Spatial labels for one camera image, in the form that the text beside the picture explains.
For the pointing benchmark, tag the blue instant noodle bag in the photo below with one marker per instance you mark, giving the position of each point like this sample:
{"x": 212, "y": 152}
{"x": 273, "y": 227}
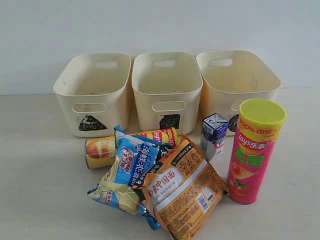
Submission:
{"x": 135, "y": 155}

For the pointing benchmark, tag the orange instant noodle bag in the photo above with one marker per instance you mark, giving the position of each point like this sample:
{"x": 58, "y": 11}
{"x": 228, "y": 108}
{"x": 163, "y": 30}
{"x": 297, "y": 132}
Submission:
{"x": 181, "y": 190}

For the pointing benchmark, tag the middle cream plastic bin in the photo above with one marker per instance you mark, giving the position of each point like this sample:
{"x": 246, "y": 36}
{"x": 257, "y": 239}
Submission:
{"x": 167, "y": 90}

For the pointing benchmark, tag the cream plastic bin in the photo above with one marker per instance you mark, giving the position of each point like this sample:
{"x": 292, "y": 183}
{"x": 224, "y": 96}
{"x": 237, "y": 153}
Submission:
{"x": 231, "y": 77}
{"x": 95, "y": 94}
{"x": 167, "y": 90}

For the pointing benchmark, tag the blue white milk carton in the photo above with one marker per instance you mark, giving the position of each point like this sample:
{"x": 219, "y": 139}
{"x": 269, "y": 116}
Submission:
{"x": 213, "y": 133}

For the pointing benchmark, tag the yellow Lays chips can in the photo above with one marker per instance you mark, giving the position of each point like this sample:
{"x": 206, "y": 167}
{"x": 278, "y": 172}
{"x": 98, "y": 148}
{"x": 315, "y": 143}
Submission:
{"x": 100, "y": 152}

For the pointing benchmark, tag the left cream plastic bin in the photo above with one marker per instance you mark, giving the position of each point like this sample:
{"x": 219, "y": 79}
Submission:
{"x": 95, "y": 94}

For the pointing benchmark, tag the right cream plastic bin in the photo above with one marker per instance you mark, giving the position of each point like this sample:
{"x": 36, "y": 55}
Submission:
{"x": 231, "y": 77}

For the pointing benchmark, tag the pink Lays chips can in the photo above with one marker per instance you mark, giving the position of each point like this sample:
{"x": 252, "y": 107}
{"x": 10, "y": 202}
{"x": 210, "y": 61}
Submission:
{"x": 258, "y": 127}

